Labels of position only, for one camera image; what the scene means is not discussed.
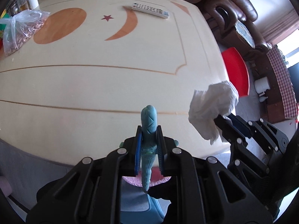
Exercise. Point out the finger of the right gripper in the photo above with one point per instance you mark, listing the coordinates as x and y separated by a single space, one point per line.
241 125
225 128

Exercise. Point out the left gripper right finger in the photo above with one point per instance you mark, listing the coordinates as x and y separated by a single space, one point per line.
161 149

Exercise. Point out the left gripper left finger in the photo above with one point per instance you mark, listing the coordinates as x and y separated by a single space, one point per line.
138 140

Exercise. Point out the white tissue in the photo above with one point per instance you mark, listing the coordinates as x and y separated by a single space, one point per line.
205 106

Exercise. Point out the checkered cloth side table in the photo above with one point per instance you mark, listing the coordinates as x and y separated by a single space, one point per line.
281 103

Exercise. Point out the white cup on floor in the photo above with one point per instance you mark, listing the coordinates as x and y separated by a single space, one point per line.
261 85

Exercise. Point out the red plastic stool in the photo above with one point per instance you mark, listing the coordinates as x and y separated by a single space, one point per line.
237 71

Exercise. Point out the lace armchair seat cover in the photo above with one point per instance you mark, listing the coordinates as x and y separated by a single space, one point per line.
242 30

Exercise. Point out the brown leather armchair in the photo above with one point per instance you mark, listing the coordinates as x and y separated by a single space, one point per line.
221 16

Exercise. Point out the white remote control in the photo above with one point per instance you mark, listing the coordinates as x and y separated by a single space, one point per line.
150 10

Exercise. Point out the clear bag of peanuts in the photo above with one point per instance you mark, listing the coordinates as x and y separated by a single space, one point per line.
21 27

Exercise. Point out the white paper roll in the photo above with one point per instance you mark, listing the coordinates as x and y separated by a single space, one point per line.
34 4

